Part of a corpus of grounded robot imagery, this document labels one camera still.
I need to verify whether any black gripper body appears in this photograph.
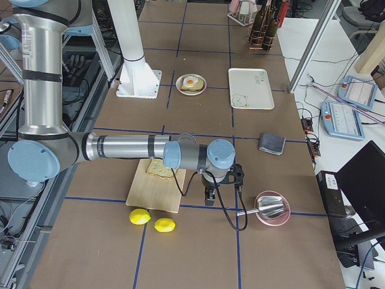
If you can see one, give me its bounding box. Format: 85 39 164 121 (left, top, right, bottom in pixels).
202 164 244 190

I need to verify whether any toasted bread slice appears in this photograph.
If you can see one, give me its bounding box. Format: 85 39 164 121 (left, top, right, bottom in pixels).
146 159 173 179

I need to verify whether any white plate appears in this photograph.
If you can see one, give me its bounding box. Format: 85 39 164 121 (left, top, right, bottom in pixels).
176 73 207 96

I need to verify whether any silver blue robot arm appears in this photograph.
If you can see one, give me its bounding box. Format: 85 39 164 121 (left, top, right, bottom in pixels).
8 1 244 205

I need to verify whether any white bear tray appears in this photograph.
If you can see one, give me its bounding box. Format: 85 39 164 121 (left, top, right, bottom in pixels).
228 68 274 110

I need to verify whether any metal scoop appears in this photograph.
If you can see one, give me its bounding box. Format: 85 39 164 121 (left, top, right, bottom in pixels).
236 196 288 219

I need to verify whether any folded grey cloth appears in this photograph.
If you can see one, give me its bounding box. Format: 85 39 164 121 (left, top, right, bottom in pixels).
258 132 286 155

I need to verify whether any wooden cutting board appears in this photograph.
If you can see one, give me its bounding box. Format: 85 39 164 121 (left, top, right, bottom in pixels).
126 159 181 213

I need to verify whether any pink bowl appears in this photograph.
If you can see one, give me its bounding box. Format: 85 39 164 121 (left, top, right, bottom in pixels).
254 191 291 226

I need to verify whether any whole yellow lemon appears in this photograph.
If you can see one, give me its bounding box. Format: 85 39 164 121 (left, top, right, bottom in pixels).
129 208 151 225

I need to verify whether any black computer box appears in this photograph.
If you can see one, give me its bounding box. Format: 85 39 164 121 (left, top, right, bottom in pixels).
316 170 356 219

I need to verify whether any bread slice on plate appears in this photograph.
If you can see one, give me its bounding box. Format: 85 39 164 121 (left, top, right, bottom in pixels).
180 78 205 92

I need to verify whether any fried egg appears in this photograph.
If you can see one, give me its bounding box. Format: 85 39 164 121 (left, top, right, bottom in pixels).
182 76 199 87

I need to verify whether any near blue teach pendant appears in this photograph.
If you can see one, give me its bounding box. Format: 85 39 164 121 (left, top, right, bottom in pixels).
321 101 365 141

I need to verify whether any blue teach pendant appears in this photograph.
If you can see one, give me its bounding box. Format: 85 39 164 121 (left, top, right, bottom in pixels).
321 101 365 141
337 75 377 111

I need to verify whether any dark green wine bottle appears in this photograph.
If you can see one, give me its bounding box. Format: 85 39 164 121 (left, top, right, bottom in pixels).
248 0 271 49

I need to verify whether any far blue teach pendant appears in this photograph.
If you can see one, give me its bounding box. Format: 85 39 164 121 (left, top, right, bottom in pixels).
337 75 377 111

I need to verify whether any purple rod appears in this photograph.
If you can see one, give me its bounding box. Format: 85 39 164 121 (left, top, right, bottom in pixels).
311 84 384 126

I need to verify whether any white mug rack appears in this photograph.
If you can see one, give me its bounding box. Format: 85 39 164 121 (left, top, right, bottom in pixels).
227 0 257 26

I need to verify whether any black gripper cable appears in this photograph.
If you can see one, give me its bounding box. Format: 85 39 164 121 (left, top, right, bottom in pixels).
168 167 248 232

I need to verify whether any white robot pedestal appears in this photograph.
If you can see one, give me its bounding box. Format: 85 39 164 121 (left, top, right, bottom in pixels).
108 0 162 99

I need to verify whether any aluminium frame post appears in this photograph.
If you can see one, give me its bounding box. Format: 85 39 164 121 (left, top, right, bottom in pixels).
288 0 342 93

